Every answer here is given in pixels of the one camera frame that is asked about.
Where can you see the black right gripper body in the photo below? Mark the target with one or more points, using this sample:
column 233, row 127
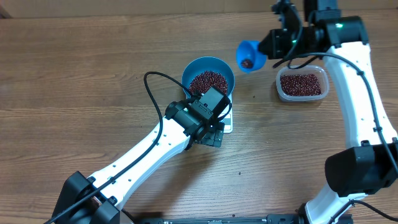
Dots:
column 293, row 43

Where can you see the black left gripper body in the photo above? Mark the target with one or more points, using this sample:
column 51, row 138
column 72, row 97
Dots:
column 212, row 135

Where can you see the blue plastic scoop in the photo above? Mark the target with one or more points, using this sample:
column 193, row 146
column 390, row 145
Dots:
column 248, row 57

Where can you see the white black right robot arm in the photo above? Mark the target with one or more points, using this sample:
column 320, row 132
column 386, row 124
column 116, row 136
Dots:
column 369, row 161

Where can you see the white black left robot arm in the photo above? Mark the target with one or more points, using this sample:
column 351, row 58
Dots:
column 100, row 198

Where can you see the white digital kitchen scale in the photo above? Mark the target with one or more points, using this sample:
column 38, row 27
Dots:
column 228, row 120

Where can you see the teal blue bowl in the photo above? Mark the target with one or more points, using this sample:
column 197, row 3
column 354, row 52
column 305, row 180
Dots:
column 213, row 64

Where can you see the clear plastic food container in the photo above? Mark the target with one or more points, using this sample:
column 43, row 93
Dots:
column 281, row 93

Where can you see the red adzuki beans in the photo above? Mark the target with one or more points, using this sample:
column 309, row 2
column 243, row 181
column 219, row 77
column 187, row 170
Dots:
column 205, row 72

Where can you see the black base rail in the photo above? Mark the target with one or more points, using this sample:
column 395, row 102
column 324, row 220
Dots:
column 269, row 219

